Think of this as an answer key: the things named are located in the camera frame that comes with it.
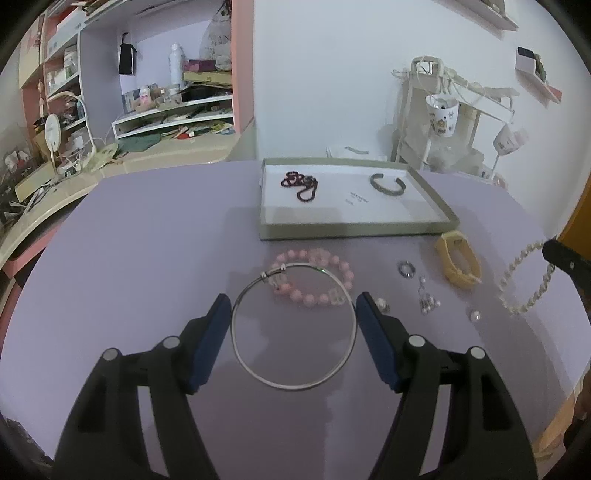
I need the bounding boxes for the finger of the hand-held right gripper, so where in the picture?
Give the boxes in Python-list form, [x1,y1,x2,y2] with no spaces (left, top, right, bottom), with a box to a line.
[542,237,591,301]

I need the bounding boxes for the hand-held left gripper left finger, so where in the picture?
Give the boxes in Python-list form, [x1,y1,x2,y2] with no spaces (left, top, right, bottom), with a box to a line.
[54,294,232,480]

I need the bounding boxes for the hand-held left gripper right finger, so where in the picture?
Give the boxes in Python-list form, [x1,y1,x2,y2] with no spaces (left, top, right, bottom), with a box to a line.
[355,292,539,480]

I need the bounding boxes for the white pearl bracelet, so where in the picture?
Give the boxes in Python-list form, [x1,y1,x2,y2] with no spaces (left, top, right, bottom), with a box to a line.
[499,240,557,315]

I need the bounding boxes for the pearl drop earrings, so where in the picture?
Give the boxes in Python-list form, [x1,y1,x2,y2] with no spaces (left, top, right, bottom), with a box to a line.
[417,276,441,316]

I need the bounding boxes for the silver bangle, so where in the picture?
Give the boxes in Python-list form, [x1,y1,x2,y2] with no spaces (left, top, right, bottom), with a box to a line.
[230,262,358,391]

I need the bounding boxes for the pink bead bracelet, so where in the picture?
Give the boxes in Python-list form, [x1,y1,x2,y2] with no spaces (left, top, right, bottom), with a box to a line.
[270,248,357,309]

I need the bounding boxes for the yellow watch band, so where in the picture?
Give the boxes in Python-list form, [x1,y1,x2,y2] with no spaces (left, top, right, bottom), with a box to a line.
[434,231,483,290]

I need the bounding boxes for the grey-green box tray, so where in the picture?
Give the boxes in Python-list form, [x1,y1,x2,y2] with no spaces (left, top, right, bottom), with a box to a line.
[259,157,460,241]

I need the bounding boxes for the small printed white mug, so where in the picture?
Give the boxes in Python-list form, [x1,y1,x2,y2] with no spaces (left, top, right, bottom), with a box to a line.
[493,124,527,155]

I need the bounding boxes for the white plastic bag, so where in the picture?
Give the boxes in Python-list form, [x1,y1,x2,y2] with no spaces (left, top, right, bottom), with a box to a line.
[425,141,481,174]

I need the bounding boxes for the white paper bag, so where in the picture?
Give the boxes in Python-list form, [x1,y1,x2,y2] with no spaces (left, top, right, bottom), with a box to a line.
[327,145,389,162]

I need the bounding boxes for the tall printed white mug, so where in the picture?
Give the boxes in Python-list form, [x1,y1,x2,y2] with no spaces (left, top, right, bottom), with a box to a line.
[425,93,460,137]

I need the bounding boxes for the cream desk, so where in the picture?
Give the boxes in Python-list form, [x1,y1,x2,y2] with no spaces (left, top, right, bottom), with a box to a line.
[0,117,256,278]

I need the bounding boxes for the green cloth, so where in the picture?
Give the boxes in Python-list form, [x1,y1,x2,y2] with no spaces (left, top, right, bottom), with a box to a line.
[117,135,162,154]

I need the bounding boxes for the cream desk lamp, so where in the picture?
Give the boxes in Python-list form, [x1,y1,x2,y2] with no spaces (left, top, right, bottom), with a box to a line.
[46,91,118,174]

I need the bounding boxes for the white desk organizer trays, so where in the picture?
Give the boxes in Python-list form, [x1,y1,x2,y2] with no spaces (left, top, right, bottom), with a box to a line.
[112,95,235,139]

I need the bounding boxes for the round standing mirror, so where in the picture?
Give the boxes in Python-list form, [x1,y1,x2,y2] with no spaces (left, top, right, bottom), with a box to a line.
[44,113,63,174]

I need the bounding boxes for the olive flat box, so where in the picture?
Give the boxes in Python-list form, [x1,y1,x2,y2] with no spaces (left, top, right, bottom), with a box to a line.
[182,69,234,88]

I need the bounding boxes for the pink white shelving unit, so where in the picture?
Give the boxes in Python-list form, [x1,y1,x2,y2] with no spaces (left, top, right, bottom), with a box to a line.
[0,0,256,162]

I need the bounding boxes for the white bottle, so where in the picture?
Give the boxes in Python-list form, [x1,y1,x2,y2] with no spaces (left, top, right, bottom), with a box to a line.
[169,43,186,86]

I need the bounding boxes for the clear plastic bag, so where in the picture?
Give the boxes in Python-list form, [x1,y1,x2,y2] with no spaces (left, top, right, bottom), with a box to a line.
[198,9,232,70]

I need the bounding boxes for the grey metal cuff bracelet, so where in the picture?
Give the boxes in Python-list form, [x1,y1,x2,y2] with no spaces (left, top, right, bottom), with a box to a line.
[369,172,407,197]

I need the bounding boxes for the dark red bead necklace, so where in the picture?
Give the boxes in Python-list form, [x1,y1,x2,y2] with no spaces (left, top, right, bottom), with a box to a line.
[280,171,319,203]

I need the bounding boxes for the white wire rack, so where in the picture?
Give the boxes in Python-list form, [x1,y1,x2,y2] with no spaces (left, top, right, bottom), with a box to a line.
[392,56,520,176]

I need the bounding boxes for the long white wall shelf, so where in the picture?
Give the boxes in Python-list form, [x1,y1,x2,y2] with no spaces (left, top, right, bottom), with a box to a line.
[452,0,520,32]

